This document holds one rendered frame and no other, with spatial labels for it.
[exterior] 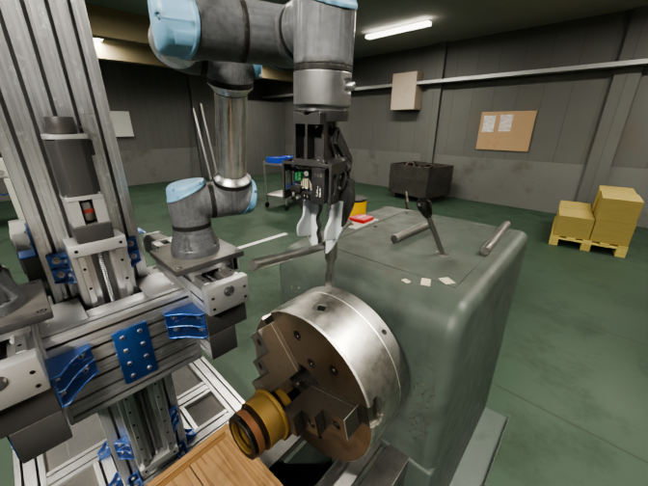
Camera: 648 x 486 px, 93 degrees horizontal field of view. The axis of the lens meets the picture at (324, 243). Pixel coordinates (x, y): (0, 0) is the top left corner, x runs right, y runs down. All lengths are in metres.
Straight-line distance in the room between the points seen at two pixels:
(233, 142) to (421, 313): 0.67
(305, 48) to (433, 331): 0.48
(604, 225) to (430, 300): 4.69
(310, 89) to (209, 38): 0.14
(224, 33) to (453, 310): 0.54
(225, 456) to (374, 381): 0.41
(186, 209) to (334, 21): 0.72
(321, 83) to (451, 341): 0.46
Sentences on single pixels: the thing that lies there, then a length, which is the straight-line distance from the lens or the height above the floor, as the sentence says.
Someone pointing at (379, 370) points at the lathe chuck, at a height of 1.17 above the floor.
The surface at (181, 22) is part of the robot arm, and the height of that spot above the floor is 1.66.
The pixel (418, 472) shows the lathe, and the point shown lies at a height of 0.85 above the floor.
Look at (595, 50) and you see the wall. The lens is 7.08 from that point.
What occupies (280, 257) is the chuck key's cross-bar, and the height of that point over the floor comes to 1.41.
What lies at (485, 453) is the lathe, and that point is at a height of 0.54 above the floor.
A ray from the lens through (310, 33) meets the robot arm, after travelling 0.42.
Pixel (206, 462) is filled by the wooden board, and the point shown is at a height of 0.88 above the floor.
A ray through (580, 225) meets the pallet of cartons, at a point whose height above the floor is 0.32.
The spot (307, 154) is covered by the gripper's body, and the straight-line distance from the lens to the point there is 0.40.
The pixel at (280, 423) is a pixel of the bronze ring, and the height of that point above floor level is 1.10.
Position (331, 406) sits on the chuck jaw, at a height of 1.12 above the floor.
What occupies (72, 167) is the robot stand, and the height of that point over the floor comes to 1.45.
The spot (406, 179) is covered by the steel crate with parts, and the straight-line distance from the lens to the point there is 6.89.
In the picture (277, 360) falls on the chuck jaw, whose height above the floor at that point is 1.14.
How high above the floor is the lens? 1.55
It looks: 21 degrees down
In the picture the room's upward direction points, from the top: straight up
